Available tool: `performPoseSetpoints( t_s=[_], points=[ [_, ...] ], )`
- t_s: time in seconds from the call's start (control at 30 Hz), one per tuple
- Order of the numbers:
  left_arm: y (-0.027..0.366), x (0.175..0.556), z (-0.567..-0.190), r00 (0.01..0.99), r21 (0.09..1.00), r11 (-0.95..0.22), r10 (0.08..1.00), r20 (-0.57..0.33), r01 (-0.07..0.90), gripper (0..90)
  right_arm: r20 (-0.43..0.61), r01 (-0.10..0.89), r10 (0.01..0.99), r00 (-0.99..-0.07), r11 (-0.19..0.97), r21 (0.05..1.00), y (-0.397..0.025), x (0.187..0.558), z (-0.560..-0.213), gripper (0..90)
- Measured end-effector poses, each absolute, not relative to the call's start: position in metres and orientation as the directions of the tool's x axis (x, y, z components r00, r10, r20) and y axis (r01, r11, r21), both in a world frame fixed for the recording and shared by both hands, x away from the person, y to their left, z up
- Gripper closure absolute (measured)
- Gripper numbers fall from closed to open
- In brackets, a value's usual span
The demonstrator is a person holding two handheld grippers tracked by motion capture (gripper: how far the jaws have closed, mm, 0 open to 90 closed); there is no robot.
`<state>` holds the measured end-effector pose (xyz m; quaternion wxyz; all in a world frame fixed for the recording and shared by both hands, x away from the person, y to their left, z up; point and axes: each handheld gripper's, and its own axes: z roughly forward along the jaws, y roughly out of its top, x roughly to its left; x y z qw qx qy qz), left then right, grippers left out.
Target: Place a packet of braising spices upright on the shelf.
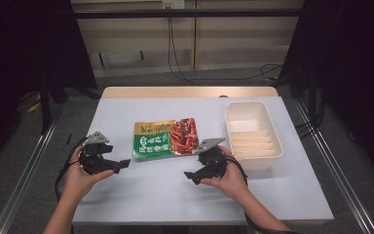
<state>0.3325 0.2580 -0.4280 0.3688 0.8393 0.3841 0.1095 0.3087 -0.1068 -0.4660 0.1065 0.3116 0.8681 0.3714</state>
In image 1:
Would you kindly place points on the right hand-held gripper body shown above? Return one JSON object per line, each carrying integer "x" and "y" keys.
{"x": 211, "y": 161}

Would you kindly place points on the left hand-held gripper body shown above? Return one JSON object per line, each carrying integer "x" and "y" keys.
{"x": 94, "y": 156}

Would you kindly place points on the green and red food packet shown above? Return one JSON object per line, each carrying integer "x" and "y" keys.
{"x": 166, "y": 138}

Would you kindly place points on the white plastic bin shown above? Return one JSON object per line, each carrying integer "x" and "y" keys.
{"x": 252, "y": 134}

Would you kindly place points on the person's left hand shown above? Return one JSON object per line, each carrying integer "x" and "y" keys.
{"x": 79, "y": 177}

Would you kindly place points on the person's right hand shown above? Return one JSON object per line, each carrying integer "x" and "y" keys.
{"x": 232, "y": 178}

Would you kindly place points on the white table mat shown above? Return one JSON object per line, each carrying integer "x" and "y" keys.
{"x": 194, "y": 182}

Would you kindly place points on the black metal stand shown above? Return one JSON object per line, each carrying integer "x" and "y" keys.
{"x": 44, "y": 107}

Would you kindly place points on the black curtain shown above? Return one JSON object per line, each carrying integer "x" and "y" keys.
{"x": 26, "y": 45}
{"x": 354, "y": 65}

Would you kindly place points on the black horizontal bar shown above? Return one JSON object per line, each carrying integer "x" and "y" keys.
{"x": 188, "y": 13}

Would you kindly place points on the aluminium floor rail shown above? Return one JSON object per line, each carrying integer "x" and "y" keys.
{"x": 336, "y": 169}
{"x": 22, "y": 175}

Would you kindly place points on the white wall socket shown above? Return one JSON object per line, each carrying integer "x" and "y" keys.
{"x": 173, "y": 4}

